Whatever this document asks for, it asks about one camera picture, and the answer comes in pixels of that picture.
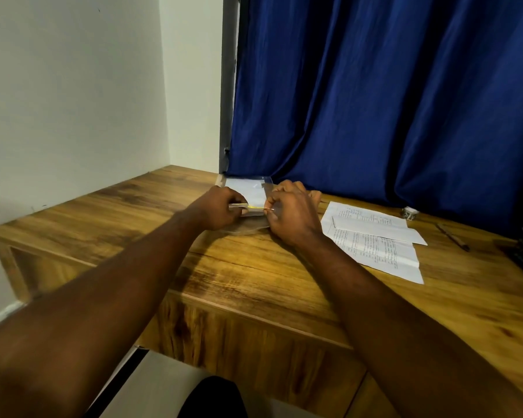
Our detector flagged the dark blue curtain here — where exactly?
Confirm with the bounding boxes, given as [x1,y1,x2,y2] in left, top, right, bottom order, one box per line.
[228,0,523,238]

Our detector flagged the person's right forearm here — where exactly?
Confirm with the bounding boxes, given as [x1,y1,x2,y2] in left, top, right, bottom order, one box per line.
[295,234,523,418]

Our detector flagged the handwritten white paper sheet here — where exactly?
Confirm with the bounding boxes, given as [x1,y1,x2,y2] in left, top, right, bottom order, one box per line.
[321,201,425,285]

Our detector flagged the person's black trousers leg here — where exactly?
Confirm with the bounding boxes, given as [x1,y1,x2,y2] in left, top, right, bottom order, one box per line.
[177,376,249,418]

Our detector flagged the person's right hand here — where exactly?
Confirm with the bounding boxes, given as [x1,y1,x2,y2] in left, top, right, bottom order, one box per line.
[264,180,323,248]

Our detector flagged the white paper sheet in bag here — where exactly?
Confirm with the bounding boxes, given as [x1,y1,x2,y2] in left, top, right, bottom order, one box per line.
[225,178,267,209]

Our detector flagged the brown pen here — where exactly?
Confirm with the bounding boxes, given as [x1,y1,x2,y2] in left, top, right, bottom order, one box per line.
[436,223,470,252]

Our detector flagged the person's left hand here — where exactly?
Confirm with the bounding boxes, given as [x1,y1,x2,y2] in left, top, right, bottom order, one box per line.
[187,185,248,231]

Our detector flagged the person's left forearm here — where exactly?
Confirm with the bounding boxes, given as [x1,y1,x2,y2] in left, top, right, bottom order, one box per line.
[0,212,203,418]

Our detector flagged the folded handwritten paper sheet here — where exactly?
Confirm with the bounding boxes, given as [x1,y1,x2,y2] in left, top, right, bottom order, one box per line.
[332,216,428,246]

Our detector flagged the wooden desk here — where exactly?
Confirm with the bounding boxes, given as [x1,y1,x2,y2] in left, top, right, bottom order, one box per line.
[0,165,523,418]

